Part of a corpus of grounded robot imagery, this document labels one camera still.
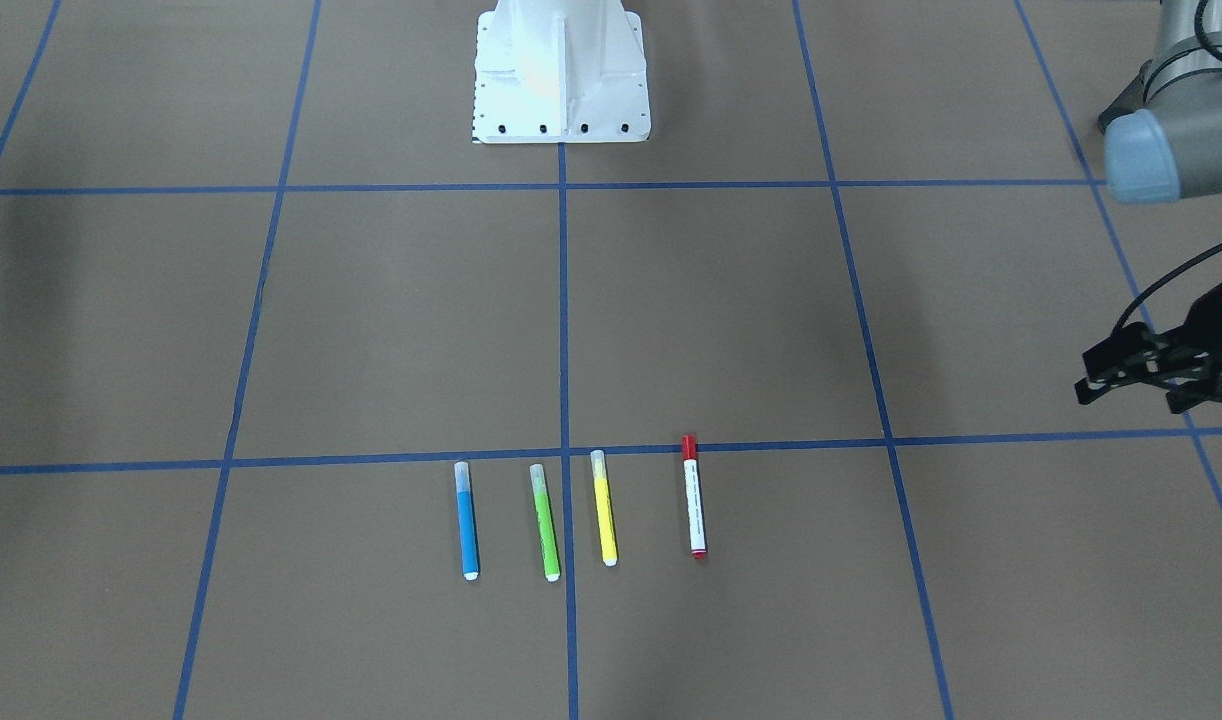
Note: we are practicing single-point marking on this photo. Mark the green highlighter pen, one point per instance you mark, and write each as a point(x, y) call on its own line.
point(546, 533)

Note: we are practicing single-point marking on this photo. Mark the black mesh pen cup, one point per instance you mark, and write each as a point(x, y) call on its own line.
point(1130, 100)

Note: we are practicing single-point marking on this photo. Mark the red white marker pen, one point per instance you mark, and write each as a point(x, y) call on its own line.
point(693, 497)

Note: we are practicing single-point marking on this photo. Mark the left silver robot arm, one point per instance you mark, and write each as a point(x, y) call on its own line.
point(1163, 143)

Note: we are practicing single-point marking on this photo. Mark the blue highlighter pen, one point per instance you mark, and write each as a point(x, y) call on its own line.
point(466, 522)

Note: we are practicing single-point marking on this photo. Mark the yellow highlighter pen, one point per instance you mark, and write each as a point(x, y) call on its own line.
point(604, 510)

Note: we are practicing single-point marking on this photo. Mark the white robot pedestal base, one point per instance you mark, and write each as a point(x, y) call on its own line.
point(560, 72)

